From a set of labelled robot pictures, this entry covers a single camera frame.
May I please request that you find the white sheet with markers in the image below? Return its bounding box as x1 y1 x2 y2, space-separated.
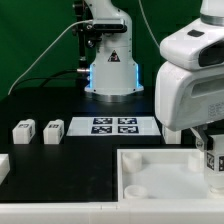
67 117 160 136

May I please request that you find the black cable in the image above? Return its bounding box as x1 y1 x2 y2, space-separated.
11 69 88 95

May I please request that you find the white front rail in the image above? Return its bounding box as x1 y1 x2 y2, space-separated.
0 199 224 224

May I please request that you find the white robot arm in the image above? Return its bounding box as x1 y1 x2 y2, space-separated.
84 0 224 151

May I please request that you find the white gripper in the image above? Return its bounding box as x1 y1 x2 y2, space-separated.
155 62 224 152

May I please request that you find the white square tabletop tray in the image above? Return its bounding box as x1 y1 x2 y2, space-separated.
117 149 224 208

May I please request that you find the white block left edge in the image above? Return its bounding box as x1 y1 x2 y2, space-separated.
0 154 10 185

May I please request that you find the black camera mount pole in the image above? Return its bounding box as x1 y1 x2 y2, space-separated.
72 0 101 88

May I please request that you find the white cable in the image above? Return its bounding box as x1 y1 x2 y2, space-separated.
7 19 95 96

